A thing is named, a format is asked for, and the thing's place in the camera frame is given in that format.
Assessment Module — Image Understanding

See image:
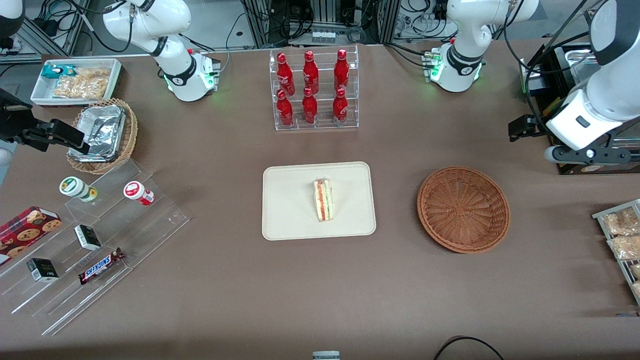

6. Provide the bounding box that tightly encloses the black box white label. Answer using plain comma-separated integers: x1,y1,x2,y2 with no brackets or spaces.
74,224,102,251

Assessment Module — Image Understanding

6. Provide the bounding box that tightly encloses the white plastic snack bin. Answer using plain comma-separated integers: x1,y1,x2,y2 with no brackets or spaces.
30,58,123,107

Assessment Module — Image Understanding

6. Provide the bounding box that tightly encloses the aluminium foil tray stack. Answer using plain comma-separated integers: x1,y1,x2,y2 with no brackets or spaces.
68,104,127,163

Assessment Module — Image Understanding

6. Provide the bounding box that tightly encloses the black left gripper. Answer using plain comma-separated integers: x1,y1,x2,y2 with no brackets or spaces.
508,114,549,144

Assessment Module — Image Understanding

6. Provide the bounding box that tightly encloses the aluminium extrusion beam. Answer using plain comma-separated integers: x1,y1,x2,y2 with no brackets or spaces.
20,0,90,57

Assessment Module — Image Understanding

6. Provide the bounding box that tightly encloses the Snickers chocolate bar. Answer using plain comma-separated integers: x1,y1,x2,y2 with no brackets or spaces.
78,247,126,286

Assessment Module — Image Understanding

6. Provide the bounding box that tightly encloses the green-lidded sunflower jar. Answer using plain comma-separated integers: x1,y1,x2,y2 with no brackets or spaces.
59,176,99,203

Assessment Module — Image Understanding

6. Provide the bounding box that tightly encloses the triangular sandwich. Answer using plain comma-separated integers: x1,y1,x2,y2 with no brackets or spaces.
313,177,335,222

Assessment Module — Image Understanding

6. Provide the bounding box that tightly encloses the black box gold lettering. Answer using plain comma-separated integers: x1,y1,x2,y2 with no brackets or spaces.
26,258,60,283

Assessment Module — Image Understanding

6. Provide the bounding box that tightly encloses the teal snack packet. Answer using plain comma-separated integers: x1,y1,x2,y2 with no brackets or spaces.
41,64,78,81

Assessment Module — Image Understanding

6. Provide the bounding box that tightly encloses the black metal equipment stand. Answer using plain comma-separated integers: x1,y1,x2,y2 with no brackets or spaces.
520,42,640,176

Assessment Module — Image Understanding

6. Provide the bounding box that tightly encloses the red tartan cookie box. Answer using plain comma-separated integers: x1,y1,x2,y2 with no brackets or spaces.
0,206,63,266

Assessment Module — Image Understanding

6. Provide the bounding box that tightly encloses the red cola bottle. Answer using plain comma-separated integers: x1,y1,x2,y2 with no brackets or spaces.
332,87,349,126
302,50,320,96
276,52,296,97
301,86,319,125
276,89,295,127
333,48,350,93

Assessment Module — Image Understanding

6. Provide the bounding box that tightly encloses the clear acrylic bottle rack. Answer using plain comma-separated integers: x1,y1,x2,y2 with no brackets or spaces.
269,44,360,132

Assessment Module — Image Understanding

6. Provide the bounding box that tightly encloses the black floor cable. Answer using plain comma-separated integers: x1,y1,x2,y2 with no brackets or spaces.
432,335,506,360

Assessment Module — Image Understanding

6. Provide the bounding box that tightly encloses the aluminium frame rack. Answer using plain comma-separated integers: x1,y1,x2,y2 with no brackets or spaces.
240,0,401,48

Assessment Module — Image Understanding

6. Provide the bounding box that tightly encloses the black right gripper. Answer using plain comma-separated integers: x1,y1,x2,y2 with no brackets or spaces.
0,90,91,154

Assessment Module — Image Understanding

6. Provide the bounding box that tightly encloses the clear acrylic stepped shelf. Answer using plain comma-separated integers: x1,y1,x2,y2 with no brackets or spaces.
0,159,191,337

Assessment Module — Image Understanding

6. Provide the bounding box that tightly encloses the light wicker basket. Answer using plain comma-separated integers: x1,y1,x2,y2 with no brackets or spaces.
66,98,139,175

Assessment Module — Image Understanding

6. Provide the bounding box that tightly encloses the clear bag of crisps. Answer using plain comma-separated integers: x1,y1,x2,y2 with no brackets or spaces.
52,67,111,100

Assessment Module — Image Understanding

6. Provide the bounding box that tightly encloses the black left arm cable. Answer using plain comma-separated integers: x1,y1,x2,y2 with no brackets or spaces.
502,0,593,132

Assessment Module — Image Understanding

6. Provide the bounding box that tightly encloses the clear bag of crackers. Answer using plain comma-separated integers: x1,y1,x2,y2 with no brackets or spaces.
609,235,640,262
602,207,640,237

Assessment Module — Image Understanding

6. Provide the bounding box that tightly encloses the grey snack tray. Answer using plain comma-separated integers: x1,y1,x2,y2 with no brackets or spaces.
592,198,640,307

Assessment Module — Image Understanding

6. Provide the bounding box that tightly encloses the brown wicker basket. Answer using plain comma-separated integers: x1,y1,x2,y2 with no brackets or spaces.
416,165,511,254

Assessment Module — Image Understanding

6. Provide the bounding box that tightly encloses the red-lidded small jar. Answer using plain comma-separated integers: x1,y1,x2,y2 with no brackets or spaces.
123,181,155,206

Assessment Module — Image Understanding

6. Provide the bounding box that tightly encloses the cream rectangular tray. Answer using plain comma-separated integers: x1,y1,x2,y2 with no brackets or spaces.
261,161,377,242

